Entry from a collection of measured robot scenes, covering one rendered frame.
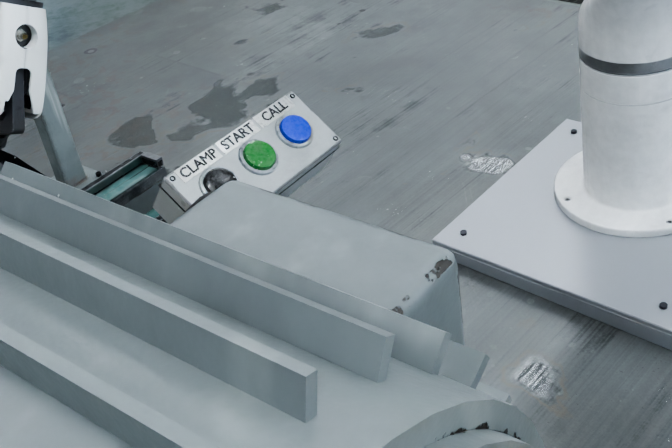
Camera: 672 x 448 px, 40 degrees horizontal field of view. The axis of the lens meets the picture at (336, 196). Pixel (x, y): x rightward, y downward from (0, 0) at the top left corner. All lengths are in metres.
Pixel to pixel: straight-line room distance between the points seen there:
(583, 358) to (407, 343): 0.77
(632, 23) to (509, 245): 0.28
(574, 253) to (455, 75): 0.53
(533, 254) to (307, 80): 0.64
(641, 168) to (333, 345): 0.89
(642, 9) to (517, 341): 0.36
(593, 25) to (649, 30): 0.06
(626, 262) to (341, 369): 0.87
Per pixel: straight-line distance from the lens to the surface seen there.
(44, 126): 1.35
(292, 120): 0.84
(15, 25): 0.83
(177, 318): 0.17
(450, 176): 1.24
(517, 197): 1.14
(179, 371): 0.18
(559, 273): 1.02
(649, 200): 1.08
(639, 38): 0.98
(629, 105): 1.01
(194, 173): 0.79
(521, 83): 1.46
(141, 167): 1.15
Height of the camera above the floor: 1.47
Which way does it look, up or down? 33 degrees down
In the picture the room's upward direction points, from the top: 10 degrees counter-clockwise
